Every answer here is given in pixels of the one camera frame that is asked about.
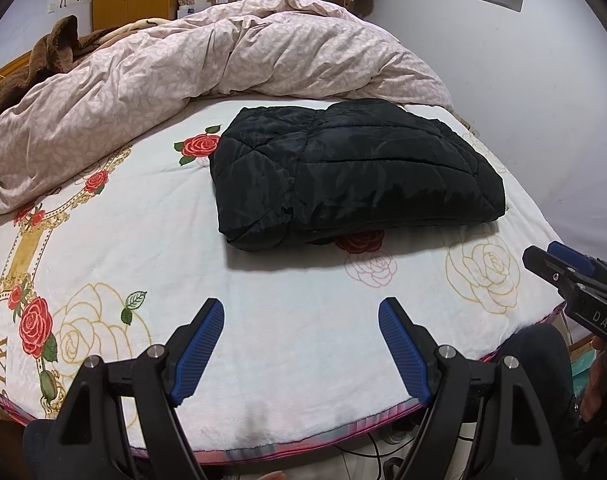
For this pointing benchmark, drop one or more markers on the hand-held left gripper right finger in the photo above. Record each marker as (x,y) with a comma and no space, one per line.
(403,355)

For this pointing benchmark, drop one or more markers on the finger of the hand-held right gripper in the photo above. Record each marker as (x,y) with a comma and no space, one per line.
(573,256)
(548,267)

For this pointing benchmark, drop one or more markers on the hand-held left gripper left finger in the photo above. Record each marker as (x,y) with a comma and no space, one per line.
(198,355)

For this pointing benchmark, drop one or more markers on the black puffer jacket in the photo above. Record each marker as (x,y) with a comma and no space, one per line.
(353,175)

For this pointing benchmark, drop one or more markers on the person's right hand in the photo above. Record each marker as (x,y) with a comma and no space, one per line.
(601,385)

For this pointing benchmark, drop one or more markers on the person's leg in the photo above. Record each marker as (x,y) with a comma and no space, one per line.
(528,360)

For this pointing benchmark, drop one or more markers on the white rose-print bed sheet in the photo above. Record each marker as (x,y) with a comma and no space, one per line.
(293,320)

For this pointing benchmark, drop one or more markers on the pink plaid mattress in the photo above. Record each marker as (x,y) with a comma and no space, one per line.
(283,452)

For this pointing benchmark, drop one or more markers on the pink leaf-print duvet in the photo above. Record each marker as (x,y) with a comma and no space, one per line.
(183,65)

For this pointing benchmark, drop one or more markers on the brown fleece blanket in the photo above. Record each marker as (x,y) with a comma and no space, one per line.
(58,50)

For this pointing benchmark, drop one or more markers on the wooden headboard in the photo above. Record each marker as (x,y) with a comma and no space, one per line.
(3,80)

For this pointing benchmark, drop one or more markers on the white gift bag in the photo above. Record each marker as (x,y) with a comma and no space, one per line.
(186,2)

